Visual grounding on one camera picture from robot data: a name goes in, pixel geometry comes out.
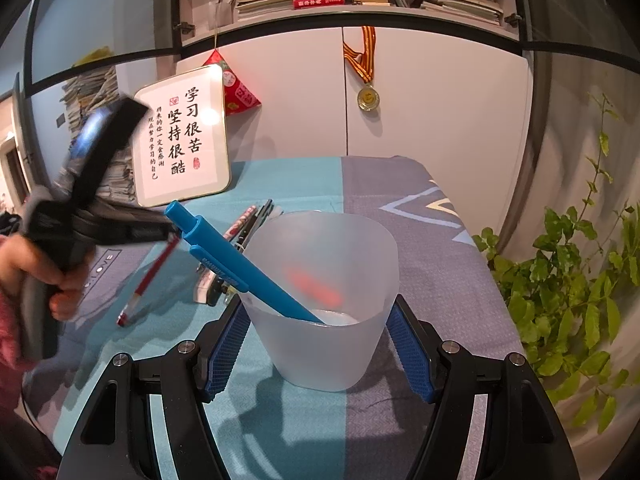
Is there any person's left hand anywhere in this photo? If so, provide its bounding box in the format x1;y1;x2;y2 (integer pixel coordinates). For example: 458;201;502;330
0;234;97;322

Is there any orange pen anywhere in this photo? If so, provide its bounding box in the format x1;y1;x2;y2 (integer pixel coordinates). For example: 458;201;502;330
285;266;345;307

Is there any white bookshelf cabinet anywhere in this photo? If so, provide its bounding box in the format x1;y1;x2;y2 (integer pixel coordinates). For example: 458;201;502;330
175;0;532;166

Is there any tall stack of papers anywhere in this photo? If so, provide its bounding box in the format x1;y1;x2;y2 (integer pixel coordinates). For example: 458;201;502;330
59;46;139;206

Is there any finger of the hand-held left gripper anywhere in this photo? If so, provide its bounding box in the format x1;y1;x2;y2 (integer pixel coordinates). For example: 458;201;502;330
92;202;181;248

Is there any blue pen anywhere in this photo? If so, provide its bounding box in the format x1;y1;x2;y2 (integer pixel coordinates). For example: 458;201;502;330
165;201;327;324

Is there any translucent plastic cup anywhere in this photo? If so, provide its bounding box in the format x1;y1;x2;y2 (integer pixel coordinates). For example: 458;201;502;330
240;211;399;392

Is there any white correction tape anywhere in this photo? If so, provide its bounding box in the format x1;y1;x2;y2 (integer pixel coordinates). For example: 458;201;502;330
191;267;227;307

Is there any blue grey table mat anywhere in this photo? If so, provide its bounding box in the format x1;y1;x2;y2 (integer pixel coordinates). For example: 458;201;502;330
22;156;526;480

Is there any dark glass cabinet door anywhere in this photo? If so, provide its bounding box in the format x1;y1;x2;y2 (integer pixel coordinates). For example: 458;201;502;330
0;0;186;103
507;0;640;68

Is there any gold medal with striped ribbon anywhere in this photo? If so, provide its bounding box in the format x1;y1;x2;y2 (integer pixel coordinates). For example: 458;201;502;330
342;26;382;112

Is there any red hanging ornament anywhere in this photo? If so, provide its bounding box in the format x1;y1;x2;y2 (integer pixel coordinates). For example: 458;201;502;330
202;49;262;117

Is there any red white patterned pen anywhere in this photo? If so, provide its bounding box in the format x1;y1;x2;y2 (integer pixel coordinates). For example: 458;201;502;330
221;204;257;247

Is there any green leafy plant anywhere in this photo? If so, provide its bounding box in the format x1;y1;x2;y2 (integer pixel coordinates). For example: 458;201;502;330
472;92;640;433

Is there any framed calligraphy sign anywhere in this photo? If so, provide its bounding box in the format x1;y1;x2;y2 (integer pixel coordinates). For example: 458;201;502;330
132;64;232;208

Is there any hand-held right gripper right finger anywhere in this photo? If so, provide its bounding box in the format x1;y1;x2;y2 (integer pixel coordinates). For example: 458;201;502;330
385;294;581;480

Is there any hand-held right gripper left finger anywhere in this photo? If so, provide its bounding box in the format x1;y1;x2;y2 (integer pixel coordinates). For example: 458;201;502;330
57;305;251;480

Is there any person's left forearm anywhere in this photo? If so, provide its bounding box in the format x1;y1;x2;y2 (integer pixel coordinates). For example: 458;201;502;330
0;285;63;480

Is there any pile of magazines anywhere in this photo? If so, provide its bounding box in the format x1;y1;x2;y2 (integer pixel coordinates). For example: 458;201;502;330
412;0;503;26

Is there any black pen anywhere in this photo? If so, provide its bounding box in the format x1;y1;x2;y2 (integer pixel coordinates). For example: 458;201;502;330
232;207;266;252
246;199;275;241

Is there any stack of pale books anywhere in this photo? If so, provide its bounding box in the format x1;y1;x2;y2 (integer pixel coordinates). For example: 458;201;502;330
232;0;301;22

